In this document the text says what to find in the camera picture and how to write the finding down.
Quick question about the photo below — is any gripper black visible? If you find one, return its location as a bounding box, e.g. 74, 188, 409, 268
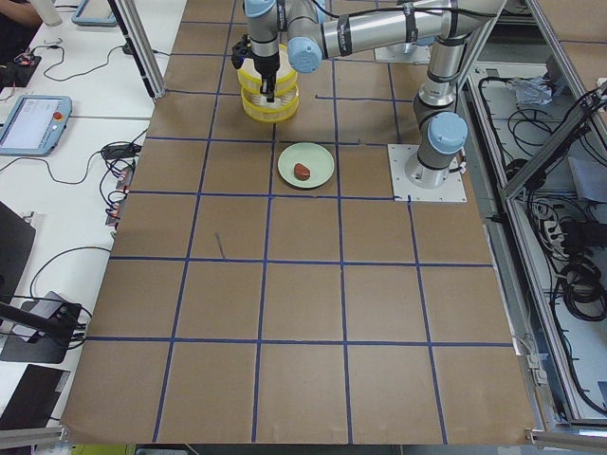
230, 34, 278, 102

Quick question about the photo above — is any yellow steamer layer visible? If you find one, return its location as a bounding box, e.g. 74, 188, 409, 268
241, 84, 300, 123
236, 45, 300, 96

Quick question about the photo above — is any brown steamed bun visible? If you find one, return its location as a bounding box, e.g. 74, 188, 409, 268
293, 163, 311, 181

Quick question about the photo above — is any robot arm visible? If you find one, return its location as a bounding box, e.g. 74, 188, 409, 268
408, 35, 469, 189
231, 1, 504, 109

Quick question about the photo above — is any light green plate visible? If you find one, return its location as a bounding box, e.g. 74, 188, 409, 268
278, 142, 335, 190

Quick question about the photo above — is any black power adapter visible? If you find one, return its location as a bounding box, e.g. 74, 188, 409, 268
101, 143, 141, 160

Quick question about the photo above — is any teach pendant tablet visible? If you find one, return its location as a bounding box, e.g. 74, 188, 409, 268
1, 95, 72, 157

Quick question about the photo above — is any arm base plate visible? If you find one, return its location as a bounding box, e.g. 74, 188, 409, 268
387, 144, 467, 204
374, 44, 431, 65

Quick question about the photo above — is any aluminium frame post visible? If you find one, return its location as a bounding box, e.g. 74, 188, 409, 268
108, 0, 166, 100

